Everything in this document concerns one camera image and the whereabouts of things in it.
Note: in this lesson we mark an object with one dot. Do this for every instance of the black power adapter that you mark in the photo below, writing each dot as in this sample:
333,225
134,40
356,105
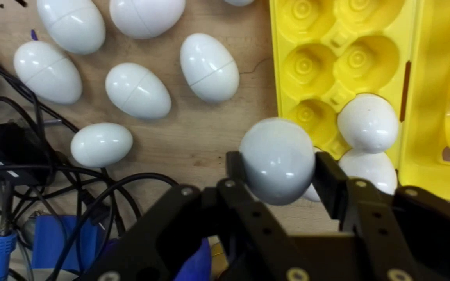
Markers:
6,150

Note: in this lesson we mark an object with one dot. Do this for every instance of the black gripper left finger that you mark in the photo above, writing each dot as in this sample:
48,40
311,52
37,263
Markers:
172,224

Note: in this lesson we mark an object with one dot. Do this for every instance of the blue soldering station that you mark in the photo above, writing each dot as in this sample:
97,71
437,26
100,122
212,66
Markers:
61,239

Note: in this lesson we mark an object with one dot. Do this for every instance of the yellow plastic egg holder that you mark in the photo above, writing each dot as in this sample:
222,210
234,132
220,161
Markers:
308,32

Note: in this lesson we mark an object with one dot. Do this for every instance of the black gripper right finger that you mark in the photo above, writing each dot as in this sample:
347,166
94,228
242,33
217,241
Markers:
417,235

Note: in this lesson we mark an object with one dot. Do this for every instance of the white plastic egg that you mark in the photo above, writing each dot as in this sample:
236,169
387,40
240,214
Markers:
70,24
47,71
367,122
147,16
209,66
137,91
373,169
101,144
276,158
311,194

